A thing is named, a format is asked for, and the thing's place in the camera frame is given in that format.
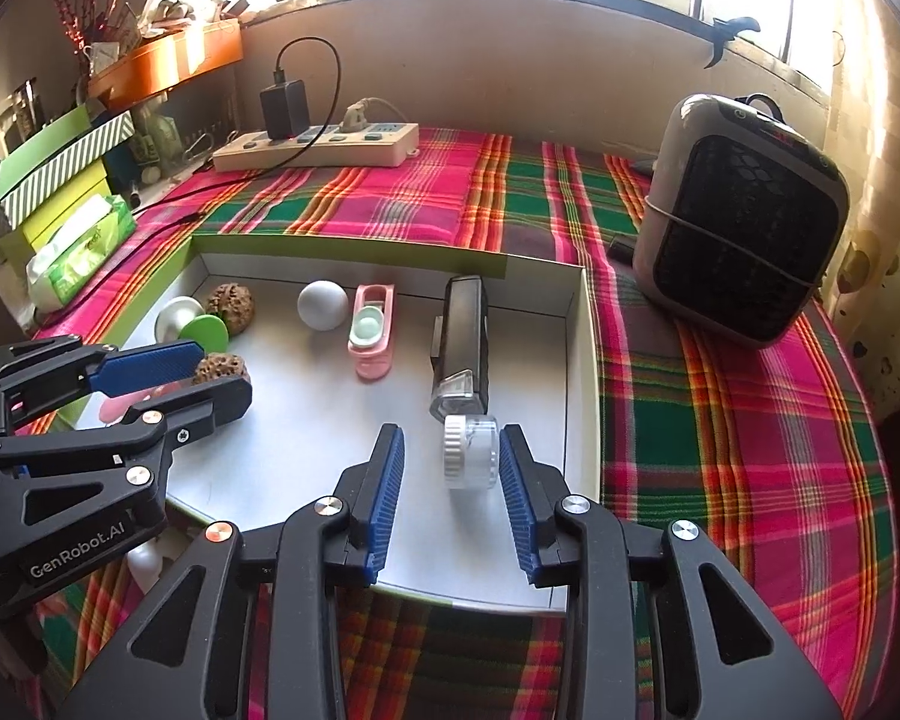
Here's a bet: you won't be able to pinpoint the black charger with cable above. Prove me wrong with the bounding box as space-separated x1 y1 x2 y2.
131 37 342 226

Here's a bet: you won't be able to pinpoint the pink plastic piece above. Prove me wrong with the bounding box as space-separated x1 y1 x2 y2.
99 382 185 425

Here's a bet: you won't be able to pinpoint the cream heart print curtain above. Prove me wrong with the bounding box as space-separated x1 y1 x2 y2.
825 0 900 421

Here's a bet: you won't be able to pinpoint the red berry branches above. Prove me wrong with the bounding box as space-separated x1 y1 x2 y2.
45 0 128 53

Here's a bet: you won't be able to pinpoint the yellow-green box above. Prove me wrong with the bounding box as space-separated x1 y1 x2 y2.
22 157 110 252

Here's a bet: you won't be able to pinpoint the white round object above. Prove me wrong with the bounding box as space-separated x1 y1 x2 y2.
126 540 167 590

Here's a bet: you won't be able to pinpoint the green box lid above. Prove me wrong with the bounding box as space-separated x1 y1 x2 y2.
0 105 95 207

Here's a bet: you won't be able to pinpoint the black window handle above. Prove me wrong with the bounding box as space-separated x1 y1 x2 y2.
705 17 761 70

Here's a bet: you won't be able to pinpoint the white power strip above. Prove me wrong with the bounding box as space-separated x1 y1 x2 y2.
211 120 421 172

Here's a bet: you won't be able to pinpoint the plaid blanket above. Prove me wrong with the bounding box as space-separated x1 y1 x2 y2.
34 124 897 720

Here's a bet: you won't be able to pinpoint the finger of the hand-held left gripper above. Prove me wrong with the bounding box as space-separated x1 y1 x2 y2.
0 337 205 440
0 377 254 485

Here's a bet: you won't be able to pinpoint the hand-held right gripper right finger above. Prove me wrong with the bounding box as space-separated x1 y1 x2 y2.
499 424 845 720

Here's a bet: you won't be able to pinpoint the black device with clear cap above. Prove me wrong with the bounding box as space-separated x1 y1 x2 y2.
427 275 492 421

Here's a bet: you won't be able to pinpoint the white plug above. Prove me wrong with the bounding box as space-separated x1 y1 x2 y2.
343 96 406 128

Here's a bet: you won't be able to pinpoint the clear plastic organizer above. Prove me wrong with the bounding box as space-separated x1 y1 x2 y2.
120 101 241 188

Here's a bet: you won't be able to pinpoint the orange box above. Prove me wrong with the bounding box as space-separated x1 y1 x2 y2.
86 19 245 110

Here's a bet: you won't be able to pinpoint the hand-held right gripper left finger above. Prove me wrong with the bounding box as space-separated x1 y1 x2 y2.
58 424 407 720

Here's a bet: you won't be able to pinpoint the brown walnut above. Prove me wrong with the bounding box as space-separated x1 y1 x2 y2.
193 351 253 391
204 283 258 338

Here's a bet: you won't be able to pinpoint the green striped box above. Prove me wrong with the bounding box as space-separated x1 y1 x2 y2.
4 109 136 230

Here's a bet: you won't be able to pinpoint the clear plastic jar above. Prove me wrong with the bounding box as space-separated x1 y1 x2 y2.
441 414 500 491

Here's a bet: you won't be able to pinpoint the white cardboard box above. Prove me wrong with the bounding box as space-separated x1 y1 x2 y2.
34 232 605 612

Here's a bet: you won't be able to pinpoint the green and white spool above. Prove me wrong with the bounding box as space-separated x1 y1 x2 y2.
154 296 231 355

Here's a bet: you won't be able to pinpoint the grey space heater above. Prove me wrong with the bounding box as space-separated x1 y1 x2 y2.
632 92 850 348

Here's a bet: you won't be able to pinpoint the pink case with round lid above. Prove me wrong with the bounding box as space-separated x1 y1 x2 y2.
347 283 397 380

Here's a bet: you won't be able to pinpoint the green tissue pack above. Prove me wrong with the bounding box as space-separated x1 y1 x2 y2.
26 193 137 312

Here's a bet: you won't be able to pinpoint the white ball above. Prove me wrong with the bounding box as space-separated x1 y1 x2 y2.
298 280 348 331

